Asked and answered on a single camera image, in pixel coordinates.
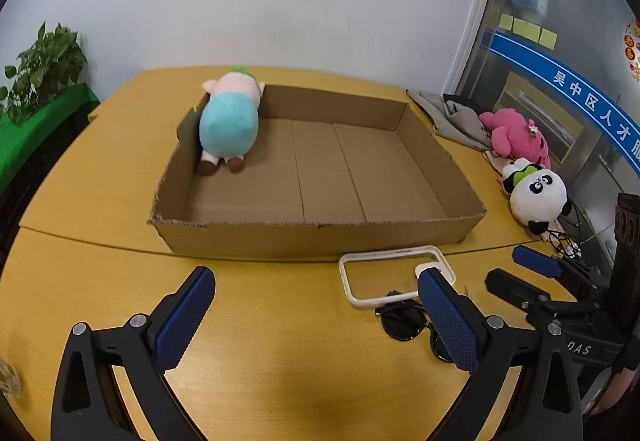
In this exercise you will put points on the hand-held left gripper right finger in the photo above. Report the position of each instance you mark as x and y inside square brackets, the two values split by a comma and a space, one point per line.
[447, 321]

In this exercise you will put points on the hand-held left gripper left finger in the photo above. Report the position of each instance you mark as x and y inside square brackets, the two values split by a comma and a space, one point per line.
[182, 316]

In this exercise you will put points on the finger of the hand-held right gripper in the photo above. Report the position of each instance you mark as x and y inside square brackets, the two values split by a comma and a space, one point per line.
[537, 261]
[515, 291]

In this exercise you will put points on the black sunglasses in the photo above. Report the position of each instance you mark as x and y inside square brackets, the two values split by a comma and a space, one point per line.
[402, 323]

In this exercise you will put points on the white phone case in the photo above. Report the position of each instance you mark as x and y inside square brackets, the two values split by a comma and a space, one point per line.
[350, 281]

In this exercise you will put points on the brown cardboard box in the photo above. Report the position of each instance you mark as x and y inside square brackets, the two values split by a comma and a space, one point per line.
[325, 161]

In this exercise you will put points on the person's right hand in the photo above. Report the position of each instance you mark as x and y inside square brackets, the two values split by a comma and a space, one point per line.
[620, 391]

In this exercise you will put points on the panda plush toy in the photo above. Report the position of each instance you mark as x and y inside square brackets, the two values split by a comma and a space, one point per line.
[535, 201]

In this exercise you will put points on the pink plush toy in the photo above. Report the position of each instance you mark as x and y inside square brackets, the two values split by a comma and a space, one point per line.
[515, 136]

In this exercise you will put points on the grey cloth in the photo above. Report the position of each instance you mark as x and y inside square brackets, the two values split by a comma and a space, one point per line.
[450, 121]

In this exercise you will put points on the pale crumpled item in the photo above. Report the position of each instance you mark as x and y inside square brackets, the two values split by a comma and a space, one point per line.
[9, 378]

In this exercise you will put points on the blue banner strip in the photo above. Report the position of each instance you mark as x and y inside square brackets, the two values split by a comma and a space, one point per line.
[560, 76]

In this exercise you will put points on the teal and pink pig plush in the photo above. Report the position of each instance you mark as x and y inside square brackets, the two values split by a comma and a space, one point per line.
[227, 121]

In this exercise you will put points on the yellow sticky note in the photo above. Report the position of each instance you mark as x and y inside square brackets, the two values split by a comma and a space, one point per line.
[506, 22]
[520, 27]
[533, 32]
[548, 38]

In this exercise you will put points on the red window decoration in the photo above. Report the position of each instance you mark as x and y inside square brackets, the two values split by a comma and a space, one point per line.
[632, 51]

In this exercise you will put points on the green potted plant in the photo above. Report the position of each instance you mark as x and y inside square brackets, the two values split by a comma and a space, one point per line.
[45, 61]

